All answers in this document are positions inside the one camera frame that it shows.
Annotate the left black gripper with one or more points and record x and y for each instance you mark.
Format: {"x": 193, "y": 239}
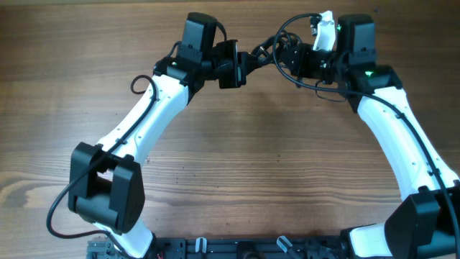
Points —
{"x": 239, "y": 77}

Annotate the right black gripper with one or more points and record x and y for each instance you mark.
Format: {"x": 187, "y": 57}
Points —
{"x": 297, "y": 67}

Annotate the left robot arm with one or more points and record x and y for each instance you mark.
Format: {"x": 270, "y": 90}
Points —
{"x": 106, "y": 186}

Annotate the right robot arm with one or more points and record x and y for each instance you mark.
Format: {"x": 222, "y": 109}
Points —
{"x": 343, "y": 60}

